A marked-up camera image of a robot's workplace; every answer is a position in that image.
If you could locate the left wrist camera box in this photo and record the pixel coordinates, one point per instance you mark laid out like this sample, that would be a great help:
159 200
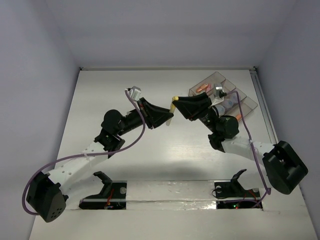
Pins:
134 93

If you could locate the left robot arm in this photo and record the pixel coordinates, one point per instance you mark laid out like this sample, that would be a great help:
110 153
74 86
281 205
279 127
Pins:
47 194

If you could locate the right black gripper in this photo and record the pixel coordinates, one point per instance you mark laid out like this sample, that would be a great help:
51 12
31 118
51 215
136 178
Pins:
194 107

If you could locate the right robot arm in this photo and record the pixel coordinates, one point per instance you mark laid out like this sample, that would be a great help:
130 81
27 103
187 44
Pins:
278 165

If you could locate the clip jar silver lid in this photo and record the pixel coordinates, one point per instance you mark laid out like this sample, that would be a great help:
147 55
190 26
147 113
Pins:
224 106

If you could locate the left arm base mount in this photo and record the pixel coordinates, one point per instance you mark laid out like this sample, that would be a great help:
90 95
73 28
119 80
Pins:
112 195

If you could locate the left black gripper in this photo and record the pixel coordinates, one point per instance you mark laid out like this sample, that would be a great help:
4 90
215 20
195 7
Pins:
146 113

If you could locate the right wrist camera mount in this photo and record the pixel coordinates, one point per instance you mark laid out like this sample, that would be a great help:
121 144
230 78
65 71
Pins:
218 94

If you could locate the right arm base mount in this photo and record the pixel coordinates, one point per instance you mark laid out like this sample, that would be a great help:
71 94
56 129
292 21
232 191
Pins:
231 195

